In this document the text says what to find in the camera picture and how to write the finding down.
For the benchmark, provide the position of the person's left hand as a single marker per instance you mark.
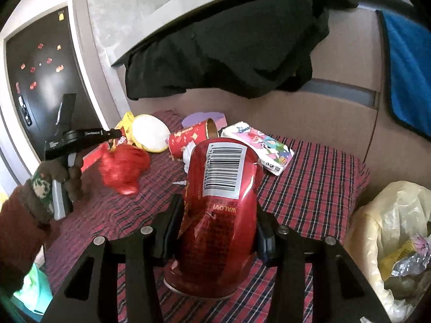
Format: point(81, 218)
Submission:
point(42, 185)

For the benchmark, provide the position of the black door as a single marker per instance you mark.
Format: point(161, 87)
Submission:
point(50, 101)

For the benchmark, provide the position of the green packet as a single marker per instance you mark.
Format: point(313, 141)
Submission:
point(33, 289)

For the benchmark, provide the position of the red drink can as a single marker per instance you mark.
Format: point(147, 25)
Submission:
point(219, 235)

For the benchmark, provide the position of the crumpled silver wrapper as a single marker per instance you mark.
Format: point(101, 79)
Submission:
point(410, 262)

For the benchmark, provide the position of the yellow wrapper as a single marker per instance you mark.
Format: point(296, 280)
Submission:
point(392, 257)

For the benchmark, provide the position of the blue towel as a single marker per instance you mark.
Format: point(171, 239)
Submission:
point(410, 67)

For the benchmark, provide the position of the yellowish plastic bag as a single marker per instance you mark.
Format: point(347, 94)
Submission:
point(390, 215)

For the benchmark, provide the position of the cartoon print tissue packet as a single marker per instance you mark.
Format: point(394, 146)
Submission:
point(266, 148)

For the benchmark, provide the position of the black cloth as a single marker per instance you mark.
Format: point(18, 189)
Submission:
point(229, 47)

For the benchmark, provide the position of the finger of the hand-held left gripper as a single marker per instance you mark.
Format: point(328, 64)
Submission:
point(101, 133)

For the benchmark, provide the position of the person's left forearm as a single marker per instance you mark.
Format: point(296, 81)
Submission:
point(16, 235)

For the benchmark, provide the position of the purple heart-shaped box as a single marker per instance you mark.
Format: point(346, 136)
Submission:
point(198, 119)

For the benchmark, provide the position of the yellow snack packet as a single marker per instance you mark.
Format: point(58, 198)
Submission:
point(123, 124)

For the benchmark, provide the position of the red paper strip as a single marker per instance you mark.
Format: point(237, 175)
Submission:
point(91, 159)

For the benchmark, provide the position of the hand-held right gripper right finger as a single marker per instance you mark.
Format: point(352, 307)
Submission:
point(266, 242)

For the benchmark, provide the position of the red paper cup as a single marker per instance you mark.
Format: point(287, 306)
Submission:
point(188, 138)

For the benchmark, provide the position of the white plastic scrap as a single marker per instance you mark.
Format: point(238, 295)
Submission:
point(188, 156)

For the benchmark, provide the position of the white bowl with yellow rim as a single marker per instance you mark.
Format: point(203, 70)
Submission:
point(150, 133)

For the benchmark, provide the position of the red door stickers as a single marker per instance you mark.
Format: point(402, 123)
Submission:
point(33, 84)

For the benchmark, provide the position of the red plaid blanket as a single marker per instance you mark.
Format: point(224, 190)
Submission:
point(303, 191)

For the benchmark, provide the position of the red plastic bag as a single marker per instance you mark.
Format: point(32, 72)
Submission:
point(123, 168)

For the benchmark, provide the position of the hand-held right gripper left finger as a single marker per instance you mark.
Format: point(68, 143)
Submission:
point(171, 223)

